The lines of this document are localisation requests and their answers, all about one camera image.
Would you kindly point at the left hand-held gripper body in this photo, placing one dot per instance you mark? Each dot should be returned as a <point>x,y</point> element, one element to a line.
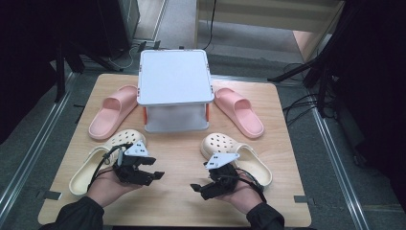
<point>130,174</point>

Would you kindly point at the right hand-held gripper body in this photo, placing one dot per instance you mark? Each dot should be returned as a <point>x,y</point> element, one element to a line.
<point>223,183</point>

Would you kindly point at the cream perforated clog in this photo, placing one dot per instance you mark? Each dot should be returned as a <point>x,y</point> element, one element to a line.
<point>83,174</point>
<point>255,166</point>

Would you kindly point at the pink slide slipper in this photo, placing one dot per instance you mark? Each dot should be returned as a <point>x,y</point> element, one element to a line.
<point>108,118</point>
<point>245,121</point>

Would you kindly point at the white shoe rack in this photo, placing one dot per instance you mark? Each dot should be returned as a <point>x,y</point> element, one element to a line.
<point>174,76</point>

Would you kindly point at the person's right hand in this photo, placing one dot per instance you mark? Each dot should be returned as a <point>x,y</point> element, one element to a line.
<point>242,198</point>

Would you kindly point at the person's left hand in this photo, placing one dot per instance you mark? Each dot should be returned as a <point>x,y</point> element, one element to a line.
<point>105,190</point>

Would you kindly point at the black tape strip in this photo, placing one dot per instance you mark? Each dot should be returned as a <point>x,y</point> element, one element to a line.
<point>79,113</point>

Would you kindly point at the black slanted stand leg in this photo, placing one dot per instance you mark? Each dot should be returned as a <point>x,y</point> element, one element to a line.
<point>102,62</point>

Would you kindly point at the black upright stand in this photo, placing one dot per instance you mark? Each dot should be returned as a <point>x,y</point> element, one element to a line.
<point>59,83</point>

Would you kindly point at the black tripod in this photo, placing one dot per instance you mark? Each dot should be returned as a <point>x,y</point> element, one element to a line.
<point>322,83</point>

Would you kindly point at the dark cabinet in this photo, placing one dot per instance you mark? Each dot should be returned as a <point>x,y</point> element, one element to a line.
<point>127,19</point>

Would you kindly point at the black curtain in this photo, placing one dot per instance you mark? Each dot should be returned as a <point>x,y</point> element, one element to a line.
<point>376,64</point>
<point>25,48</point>

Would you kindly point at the beige wooden furniture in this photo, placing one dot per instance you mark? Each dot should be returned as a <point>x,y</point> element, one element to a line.
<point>271,12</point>

